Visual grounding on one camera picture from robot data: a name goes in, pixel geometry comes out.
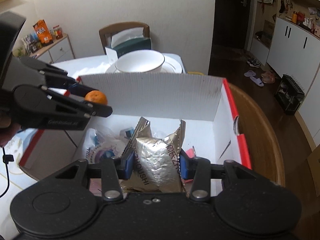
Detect wooden side cabinet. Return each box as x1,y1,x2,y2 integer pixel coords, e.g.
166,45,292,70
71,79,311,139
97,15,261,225
30,33,75,64

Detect pink binder clip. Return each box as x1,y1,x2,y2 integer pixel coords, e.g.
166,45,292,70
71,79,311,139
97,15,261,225
185,146,196,158

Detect red jar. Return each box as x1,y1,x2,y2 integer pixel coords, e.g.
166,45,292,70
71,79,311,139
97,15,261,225
53,25,63,40

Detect black shoe rack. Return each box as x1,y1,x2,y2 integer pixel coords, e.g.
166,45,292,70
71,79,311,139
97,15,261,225
275,74,305,115

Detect green white tissue box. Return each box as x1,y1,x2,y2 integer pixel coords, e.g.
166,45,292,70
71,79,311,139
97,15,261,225
106,37,152,61

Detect white paper napkin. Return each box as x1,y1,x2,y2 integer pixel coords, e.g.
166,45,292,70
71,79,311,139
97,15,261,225
53,55,111,79

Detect orange mandarin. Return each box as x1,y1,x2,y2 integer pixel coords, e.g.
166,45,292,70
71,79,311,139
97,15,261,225
85,90,108,105

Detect stacked white plates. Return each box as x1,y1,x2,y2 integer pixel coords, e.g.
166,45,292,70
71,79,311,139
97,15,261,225
106,55,183,74

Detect clear plastic bag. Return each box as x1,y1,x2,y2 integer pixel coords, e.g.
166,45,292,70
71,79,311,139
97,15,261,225
95,125,128,142

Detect white bowl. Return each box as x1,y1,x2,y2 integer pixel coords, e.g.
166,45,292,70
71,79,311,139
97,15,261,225
115,50,165,73

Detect orange snack bag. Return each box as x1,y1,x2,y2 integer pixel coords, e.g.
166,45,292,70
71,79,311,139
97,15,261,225
33,20,53,46

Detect purple slippers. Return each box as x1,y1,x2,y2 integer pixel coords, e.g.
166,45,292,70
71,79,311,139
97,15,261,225
244,70,264,87

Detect white floor cabinets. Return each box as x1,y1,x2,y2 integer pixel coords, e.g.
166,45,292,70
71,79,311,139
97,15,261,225
267,0,319,145

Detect gold foil snack bag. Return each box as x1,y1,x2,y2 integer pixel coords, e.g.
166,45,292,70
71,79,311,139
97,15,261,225
120,117,185,193

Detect round wooden chair back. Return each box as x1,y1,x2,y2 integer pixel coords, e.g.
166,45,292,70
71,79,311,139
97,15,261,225
229,84,285,186

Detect red cardboard box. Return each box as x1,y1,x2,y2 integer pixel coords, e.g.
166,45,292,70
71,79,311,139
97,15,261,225
19,73,251,180

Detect person left hand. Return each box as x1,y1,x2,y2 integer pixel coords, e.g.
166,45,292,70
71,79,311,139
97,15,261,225
0,112,21,147

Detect blueberry bread package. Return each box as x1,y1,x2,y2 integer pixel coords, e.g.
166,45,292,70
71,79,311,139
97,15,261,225
82,128,128,164

